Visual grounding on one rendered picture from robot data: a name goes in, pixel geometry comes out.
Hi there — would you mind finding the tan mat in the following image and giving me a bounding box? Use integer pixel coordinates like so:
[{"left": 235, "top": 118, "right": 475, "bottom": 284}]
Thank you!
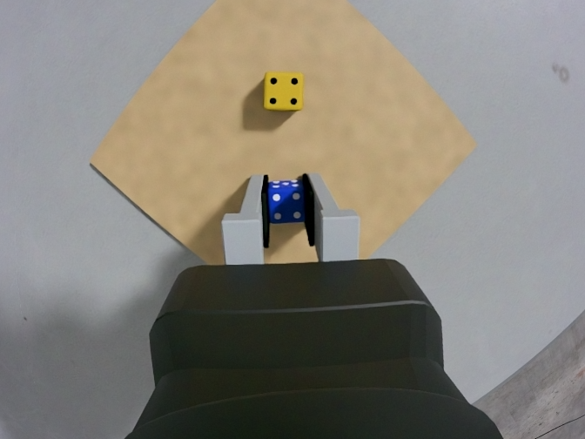
[{"left": 90, "top": 0, "right": 477, "bottom": 265}]

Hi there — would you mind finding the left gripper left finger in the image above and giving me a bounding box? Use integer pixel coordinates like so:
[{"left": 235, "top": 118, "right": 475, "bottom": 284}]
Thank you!
[{"left": 221, "top": 174, "right": 270, "bottom": 265}]

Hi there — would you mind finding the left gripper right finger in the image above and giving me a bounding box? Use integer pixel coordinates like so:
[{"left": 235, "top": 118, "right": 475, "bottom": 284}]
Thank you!
[{"left": 302, "top": 172, "right": 360, "bottom": 261}]

